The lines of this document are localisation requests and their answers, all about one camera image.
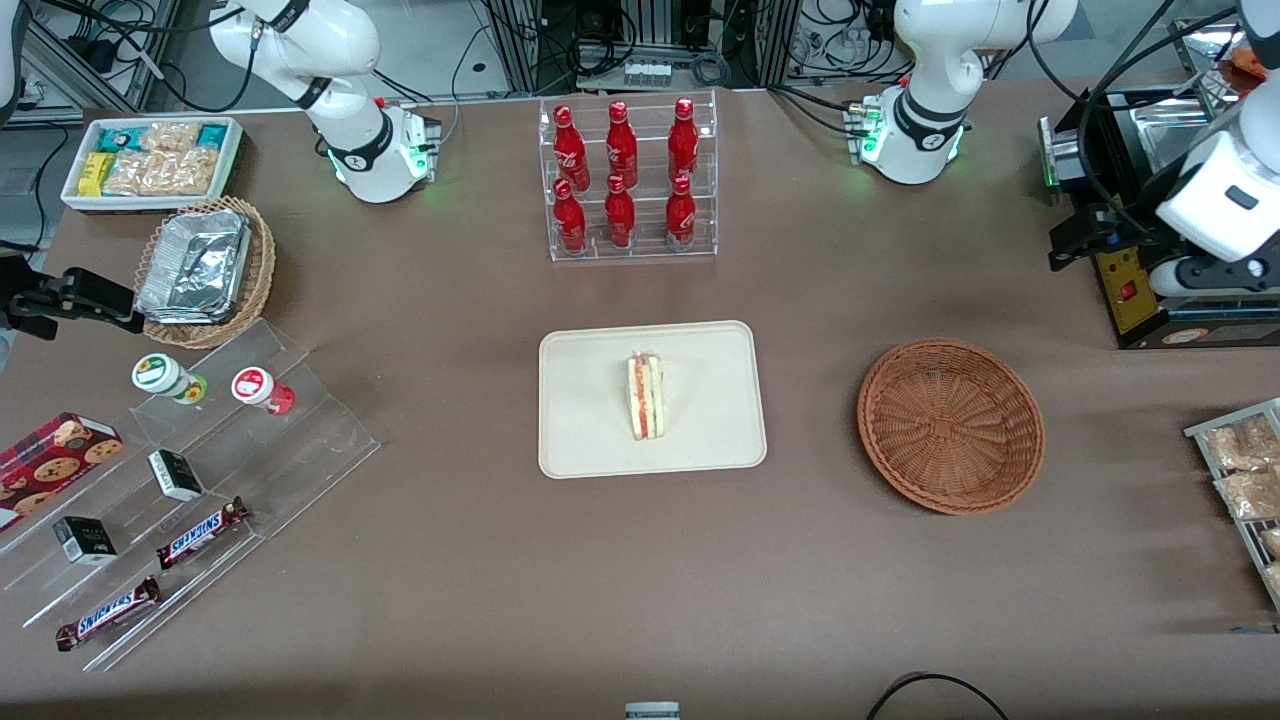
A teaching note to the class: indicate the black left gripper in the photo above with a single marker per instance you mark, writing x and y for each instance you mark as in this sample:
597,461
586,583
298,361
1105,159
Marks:
1127,215

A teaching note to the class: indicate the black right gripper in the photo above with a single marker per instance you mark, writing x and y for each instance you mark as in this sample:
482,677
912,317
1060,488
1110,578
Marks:
28,300

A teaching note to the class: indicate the triangular sandwich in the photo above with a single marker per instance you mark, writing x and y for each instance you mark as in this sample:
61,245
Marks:
645,395

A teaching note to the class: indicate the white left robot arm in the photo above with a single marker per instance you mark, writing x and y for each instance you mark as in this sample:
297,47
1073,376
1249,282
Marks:
930,60

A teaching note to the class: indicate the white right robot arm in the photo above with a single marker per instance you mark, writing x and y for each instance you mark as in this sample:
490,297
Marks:
340,50

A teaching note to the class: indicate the light wicker basket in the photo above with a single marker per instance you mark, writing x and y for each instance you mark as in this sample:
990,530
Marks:
260,270

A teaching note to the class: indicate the brown woven basket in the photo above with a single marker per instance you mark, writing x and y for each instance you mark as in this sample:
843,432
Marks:
950,425

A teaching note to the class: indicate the metal tray with red items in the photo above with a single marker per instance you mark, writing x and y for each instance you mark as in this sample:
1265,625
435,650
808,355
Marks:
1200,35

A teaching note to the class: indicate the beige plastic tray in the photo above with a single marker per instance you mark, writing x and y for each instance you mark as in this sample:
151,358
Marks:
580,400

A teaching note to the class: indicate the black countertop appliance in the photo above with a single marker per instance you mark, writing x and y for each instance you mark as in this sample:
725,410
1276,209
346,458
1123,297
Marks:
1125,300

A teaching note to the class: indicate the silver box with green light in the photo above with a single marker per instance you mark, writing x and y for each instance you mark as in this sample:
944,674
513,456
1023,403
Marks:
1062,150

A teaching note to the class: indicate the green lid yogurt cup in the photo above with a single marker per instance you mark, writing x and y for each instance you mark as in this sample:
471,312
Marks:
158,373

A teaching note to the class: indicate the stack of foil trays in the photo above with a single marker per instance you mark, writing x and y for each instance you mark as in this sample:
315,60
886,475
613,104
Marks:
195,265

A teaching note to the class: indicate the yellow snack packet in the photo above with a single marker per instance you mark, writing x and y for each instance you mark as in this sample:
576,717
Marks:
95,173

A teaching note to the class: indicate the steel pan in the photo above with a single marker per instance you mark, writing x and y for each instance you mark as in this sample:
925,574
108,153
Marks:
1170,135

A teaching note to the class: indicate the red tartan cookie box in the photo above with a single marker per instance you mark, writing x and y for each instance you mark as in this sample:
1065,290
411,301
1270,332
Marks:
50,465

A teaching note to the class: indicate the clear bag of crackers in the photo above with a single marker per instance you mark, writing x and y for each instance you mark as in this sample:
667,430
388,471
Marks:
165,172
170,135

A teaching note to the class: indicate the teal snack packet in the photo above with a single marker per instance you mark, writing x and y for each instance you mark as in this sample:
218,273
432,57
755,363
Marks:
118,138
214,135

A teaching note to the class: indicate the small black carton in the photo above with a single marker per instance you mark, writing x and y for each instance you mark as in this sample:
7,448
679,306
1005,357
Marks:
85,540
175,475

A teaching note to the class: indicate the red lid yogurt cup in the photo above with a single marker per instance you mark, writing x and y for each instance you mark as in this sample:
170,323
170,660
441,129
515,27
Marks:
255,386

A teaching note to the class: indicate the white plastic snack bin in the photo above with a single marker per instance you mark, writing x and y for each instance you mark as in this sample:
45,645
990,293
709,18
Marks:
232,160

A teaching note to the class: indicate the clear bag of pastry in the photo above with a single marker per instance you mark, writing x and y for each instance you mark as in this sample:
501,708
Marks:
1250,495
1272,542
1274,580
1240,445

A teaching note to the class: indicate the Snickers chocolate bar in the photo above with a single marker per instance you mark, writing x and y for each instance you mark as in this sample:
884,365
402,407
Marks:
200,533
105,613

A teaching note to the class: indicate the clear acrylic stepped stand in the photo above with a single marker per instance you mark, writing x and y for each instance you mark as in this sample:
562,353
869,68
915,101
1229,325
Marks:
300,440

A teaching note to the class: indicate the clear acrylic bottle rack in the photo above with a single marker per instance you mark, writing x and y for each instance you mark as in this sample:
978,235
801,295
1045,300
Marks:
700,215

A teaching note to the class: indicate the red cola bottle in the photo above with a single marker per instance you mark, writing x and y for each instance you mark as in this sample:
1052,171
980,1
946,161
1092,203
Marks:
621,140
570,220
570,145
620,215
681,215
683,140

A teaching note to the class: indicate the white power strip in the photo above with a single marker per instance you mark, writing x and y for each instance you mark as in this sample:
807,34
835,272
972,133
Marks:
645,73

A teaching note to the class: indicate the small grey device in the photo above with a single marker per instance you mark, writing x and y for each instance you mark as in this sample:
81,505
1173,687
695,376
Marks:
652,712

